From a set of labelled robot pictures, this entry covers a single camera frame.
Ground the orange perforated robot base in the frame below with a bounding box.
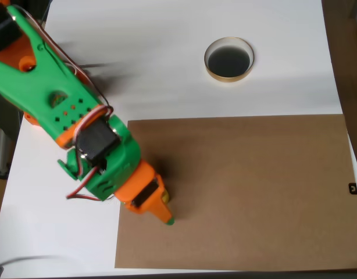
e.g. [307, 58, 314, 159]
[23, 111, 40, 128]

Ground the round gold-rimmed dish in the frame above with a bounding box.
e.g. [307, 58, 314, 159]
[204, 36, 255, 84]

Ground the brown rectangular board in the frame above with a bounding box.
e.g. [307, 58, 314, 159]
[113, 114, 357, 270]

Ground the red white servo cable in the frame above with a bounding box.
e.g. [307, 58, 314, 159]
[66, 167, 109, 202]

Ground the metal table clamp post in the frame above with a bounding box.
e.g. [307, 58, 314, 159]
[0, 126, 16, 180]

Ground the grey cable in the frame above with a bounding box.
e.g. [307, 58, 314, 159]
[0, 255, 72, 279]

